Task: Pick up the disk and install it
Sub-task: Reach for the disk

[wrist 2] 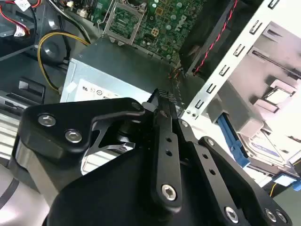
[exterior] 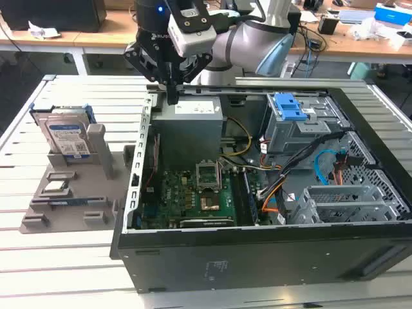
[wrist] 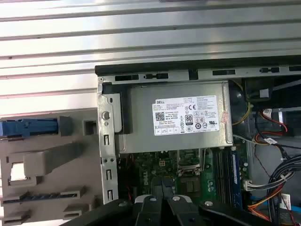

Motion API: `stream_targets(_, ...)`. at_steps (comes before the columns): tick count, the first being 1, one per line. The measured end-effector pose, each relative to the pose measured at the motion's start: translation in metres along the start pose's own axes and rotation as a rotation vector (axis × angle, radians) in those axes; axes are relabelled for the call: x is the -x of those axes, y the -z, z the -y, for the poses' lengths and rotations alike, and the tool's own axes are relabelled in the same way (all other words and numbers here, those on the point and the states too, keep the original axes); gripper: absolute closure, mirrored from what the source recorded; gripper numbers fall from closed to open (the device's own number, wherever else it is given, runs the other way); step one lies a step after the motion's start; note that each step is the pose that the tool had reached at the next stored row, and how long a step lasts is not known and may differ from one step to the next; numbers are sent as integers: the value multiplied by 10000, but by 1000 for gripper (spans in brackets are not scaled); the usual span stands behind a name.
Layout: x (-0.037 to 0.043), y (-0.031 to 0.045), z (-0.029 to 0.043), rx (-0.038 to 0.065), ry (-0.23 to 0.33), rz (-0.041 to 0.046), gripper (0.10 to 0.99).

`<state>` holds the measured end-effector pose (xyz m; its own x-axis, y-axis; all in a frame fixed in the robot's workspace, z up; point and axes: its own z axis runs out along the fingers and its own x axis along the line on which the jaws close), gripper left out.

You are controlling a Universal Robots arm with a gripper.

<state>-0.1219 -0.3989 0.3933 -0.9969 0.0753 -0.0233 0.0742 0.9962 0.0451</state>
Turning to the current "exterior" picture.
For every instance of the pale green bin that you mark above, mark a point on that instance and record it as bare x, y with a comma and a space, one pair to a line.
367, 71

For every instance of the grey power supply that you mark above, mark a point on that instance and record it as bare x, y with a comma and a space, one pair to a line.
186, 135

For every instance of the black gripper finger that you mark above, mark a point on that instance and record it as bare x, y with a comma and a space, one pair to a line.
198, 66
141, 62

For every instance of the grey disk bay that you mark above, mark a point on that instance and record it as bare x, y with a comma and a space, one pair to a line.
338, 209

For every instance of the grey parts rack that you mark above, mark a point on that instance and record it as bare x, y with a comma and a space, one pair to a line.
80, 180

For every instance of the crumpled white paper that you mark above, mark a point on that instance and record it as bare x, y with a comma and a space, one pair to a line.
45, 32

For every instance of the long wooden desk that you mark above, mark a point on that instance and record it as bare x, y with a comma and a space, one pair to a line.
112, 38

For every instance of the large black computer tower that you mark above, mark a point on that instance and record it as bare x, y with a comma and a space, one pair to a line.
64, 16

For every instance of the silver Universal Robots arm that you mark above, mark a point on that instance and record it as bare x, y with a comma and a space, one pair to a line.
244, 42

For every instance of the black PC case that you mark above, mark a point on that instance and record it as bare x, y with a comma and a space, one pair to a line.
257, 264

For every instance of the crumpled clear plastic bag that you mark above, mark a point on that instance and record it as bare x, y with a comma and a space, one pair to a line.
367, 29

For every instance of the thin locking lever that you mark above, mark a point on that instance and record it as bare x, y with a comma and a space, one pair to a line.
220, 174

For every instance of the blue RAM stick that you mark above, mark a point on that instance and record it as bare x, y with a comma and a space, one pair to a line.
74, 201

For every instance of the black graphics card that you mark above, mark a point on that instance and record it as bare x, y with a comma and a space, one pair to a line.
206, 222

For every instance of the blue cardboard box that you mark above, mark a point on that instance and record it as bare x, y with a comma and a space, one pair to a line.
392, 14

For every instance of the grey optical drive cage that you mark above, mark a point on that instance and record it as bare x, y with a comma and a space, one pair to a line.
289, 138

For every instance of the brown cardboard box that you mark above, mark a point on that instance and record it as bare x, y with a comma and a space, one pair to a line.
119, 4

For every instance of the installed RAM stick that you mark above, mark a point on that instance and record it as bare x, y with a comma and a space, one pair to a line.
250, 199

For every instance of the slim black computer tower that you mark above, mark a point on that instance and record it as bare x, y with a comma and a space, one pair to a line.
296, 19

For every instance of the hard disk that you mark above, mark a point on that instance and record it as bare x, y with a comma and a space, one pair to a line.
64, 135

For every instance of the white power strip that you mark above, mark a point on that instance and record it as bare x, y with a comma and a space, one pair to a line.
287, 70

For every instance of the silver CPU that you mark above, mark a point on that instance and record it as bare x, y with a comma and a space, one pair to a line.
55, 186

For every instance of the CPU socket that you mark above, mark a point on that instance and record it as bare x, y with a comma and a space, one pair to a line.
209, 204

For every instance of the blue drive latch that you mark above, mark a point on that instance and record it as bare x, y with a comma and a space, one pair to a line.
288, 106

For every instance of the pale grey flat case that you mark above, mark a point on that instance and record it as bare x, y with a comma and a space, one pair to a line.
357, 16

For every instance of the green motherboard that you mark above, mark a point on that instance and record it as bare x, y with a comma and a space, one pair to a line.
190, 193

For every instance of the black RAM slot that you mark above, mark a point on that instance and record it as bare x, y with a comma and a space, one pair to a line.
238, 199

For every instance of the small black box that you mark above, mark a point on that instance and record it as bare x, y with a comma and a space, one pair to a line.
328, 25

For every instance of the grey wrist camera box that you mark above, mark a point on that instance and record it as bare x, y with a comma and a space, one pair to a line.
193, 42

